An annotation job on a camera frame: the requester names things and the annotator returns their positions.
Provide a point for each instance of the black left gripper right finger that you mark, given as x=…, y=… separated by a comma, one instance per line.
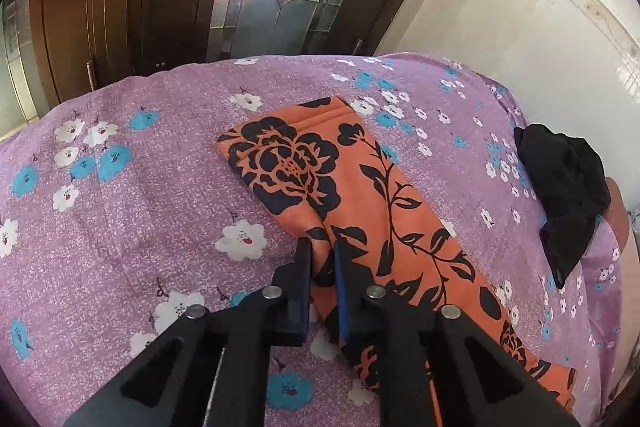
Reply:
x=435, y=367

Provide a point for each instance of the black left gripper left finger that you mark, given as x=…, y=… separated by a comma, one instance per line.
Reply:
x=210, y=368

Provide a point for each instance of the orange black floral garment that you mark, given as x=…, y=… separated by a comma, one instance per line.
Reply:
x=324, y=177

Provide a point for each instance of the purple floral bedsheet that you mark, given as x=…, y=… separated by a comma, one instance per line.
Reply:
x=118, y=211

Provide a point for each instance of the pink mattress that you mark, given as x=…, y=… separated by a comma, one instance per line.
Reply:
x=618, y=220

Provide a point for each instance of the black crumpled garment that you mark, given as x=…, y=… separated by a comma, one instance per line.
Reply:
x=568, y=178

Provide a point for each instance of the leaded glass left panel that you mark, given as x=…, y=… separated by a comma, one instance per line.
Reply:
x=19, y=74

